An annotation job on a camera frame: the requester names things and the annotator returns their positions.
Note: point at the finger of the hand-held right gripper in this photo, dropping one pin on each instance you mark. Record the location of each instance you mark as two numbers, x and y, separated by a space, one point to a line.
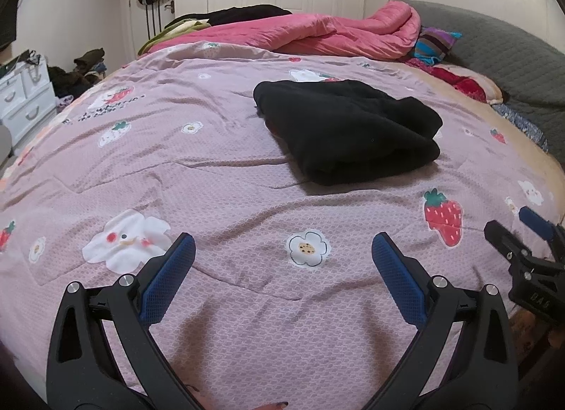
536 220
503 240

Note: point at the pale pink printed blanket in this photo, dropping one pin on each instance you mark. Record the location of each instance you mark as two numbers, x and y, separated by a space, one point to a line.
220 180

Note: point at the green and black clutter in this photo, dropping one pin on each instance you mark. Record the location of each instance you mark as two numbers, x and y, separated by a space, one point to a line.
24 61

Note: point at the olive green cloth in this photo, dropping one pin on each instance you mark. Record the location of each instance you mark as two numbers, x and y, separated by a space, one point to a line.
176 30

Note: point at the pile of dark clothes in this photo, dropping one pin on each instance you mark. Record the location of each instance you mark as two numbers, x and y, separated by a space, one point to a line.
88 59

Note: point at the white drawer cabinet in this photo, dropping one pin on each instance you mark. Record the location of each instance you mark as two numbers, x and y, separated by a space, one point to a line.
26 105

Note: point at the grey quilted headboard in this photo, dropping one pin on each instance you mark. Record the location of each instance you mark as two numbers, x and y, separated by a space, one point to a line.
499 52

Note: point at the white purple cloth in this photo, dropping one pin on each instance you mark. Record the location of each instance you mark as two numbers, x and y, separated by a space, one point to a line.
64 100

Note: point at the striped colourful pillow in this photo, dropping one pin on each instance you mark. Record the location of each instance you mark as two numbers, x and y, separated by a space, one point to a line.
435 46

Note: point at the black sweater with orange cuffs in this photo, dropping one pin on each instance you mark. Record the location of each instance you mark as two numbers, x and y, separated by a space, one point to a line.
344 136

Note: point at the person's left hand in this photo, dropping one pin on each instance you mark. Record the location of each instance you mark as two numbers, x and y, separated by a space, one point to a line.
273 406

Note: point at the white door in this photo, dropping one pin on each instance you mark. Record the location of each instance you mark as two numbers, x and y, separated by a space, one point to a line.
134 30

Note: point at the blue floral cloth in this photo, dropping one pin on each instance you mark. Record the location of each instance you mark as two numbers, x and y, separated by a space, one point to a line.
521 123

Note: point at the grey chair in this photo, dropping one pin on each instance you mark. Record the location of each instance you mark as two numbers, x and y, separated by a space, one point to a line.
4 141

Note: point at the beige bed sheet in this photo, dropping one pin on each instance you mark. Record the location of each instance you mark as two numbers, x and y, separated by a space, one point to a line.
479 116

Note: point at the black clothes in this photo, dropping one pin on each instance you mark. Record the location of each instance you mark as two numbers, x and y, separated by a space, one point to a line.
247 13

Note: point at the red patterned pillow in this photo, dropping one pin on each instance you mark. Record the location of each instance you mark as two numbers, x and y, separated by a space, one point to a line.
459 81

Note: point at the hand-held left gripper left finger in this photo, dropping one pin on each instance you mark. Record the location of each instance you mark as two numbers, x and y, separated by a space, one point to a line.
170 277

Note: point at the hot pink quilt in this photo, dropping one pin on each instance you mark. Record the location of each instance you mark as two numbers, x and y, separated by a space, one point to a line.
344 33

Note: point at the black television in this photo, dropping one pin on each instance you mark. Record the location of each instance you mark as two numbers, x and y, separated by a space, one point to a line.
6 17

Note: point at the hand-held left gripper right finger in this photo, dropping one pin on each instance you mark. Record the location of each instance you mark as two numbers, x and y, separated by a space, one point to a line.
399 277

